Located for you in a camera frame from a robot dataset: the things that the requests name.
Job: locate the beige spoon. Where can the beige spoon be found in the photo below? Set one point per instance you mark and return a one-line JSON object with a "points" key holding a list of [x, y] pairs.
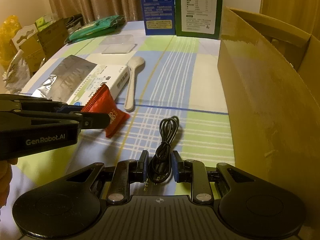
{"points": [[130, 90]]}

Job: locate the red snack packet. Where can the red snack packet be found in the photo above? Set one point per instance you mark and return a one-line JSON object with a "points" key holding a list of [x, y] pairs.
{"points": [[102, 101]]}

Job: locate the wooden door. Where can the wooden door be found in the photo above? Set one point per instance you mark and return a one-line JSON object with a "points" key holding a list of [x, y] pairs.
{"points": [[287, 0]]}

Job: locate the yellow plastic bag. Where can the yellow plastic bag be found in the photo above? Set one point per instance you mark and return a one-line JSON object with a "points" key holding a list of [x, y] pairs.
{"points": [[7, 40]]}

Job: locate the white carved chair back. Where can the white carved chair back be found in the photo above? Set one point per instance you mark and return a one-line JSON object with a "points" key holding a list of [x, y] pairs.
{"points": [[23, 36]]}

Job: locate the large brown cardboard box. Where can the large brown cardboard box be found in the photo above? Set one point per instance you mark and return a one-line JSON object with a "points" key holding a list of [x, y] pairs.
{"points": [[52, 40]]}

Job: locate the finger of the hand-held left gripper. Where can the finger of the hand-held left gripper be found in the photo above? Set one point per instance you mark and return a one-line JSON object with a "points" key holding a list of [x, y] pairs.
{"points": [[95, 120], [37, 103]]}

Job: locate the green carton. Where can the green carton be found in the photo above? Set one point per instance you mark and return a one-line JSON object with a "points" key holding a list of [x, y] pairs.
{"points": [[200, 5]]}

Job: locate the small brown cardboard box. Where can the small brown cardboard box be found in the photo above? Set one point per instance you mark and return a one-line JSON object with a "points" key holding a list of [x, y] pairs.
{"points": [[31, 57]]}

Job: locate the plaid desktop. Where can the plaid desktop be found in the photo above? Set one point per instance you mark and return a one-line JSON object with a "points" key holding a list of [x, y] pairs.
{"points": [[175, 80]]}

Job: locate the green wipes packet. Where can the green wipes packet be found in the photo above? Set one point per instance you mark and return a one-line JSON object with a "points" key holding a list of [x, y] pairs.
{"points": [[95, 28]]}

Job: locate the tall blue carton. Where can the tall blue carton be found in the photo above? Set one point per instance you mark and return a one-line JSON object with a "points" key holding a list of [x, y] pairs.
{"points": [[157, 5]]}

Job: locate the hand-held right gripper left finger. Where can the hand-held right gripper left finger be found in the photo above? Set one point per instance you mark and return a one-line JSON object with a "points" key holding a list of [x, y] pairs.
{"points": [[143, 165]]}

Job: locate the person's left hand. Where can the person's left hand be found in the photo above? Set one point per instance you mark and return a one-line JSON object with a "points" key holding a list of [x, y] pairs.
{"points": [[4, 180]]}

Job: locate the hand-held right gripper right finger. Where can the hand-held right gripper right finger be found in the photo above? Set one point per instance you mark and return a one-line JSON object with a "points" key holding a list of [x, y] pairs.
{"points": [[175, 167]]}

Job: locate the white medicine box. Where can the white medicine box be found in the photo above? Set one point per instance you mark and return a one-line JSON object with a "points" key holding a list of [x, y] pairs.
{"points": [[110, 76]]}

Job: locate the silver foil pouch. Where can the silver foil pouch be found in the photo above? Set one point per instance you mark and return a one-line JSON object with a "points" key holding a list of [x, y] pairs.
{"points": [[67, 80]]}

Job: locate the clear plastic lid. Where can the clear plastic lid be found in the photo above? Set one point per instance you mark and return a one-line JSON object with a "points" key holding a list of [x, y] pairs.
{"points": [[117, 43]]}

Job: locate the crumpled plastic bag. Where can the crumpled plastic bag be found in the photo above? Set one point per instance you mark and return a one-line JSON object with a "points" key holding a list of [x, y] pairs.
{"points": [[17, 72]]}

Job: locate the stack of green boxes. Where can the stack of green boxes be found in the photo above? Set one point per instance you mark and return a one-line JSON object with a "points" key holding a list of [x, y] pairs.
{"points": [[46, 21]]}

